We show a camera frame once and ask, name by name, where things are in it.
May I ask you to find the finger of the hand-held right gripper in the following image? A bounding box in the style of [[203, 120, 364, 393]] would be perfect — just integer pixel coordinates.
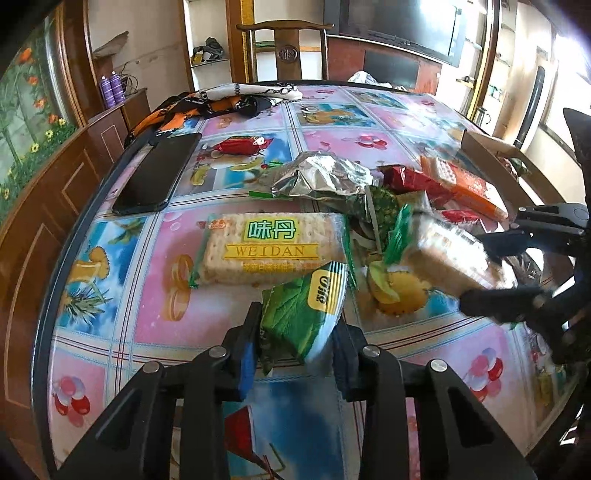
[[459, 286, 577, 364], [475, 203, 588, 265]]

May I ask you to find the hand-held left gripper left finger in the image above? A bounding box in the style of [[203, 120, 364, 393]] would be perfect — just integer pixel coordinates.
[[55, 302, 263, 480]]

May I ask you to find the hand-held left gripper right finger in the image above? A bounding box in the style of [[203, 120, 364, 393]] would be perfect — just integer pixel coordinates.
[[331, 318, 527, 480]]

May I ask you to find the clear cracker packet green end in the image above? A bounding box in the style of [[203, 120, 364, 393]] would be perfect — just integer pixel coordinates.
[[383, 203, 515, 303]]

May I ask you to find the orange cracker packet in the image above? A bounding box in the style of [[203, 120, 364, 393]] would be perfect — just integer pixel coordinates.
[[419, 156, 509, 221]]

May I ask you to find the yellow green snack packet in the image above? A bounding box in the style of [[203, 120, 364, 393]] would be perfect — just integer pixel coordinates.
[[396, 191, 432, 216]]

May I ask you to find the cracker packet with yellow label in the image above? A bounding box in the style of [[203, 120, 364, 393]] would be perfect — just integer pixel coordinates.
[[187, 212, 358, 291]]

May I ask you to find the silver foil snack packet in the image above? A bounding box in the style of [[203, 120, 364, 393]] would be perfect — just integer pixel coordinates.
[[249, 151, 377, 202]]

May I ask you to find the red and white snack packet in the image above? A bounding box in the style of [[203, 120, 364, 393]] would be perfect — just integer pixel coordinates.
[[441, 209, 483, 228]]

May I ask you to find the printed tablecloth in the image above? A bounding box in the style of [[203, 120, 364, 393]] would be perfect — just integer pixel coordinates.
[[32, 83, 587, 480]]

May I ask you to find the pineapple print snack packet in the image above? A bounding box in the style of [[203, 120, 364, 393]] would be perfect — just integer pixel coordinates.
[[365, 185, 400, 252]]

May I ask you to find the white floor air conditioner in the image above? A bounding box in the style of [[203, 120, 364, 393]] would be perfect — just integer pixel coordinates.
[[514, 65, 556, 153]]

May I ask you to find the black cabinet panel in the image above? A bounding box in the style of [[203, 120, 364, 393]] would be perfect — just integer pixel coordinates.
[[364, 50, 421, 88]]

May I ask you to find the white plastic bag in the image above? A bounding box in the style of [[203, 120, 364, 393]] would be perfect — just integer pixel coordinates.
[[347, 71, 408, 91]]

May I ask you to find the black smartphone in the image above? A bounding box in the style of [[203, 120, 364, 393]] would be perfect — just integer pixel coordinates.
[[112, 132, 203, 216]]

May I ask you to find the black television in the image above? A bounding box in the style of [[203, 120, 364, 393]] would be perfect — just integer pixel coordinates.
[[323, 0, 467, 68]]

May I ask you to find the wooden cabinet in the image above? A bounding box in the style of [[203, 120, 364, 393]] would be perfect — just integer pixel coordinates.
[[0, 88, 153, 467]]

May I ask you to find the orange black cloth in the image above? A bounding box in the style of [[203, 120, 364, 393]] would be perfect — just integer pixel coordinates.
[[124, 91, 278, 149]]

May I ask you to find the white patterned cloth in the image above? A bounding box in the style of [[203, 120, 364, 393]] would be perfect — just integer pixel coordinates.
[[203, 82, 304, 106]]

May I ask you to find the wooden chair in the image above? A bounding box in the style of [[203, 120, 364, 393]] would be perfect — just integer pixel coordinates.
[[236, 21, 334, 86]]

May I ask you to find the shelf clutter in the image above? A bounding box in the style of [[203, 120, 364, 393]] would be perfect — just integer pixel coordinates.
[[191, 37, 230, 66]]

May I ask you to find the floral wall poster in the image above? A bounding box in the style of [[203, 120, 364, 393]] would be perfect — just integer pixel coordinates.
[[0, 18, 80, 227]]

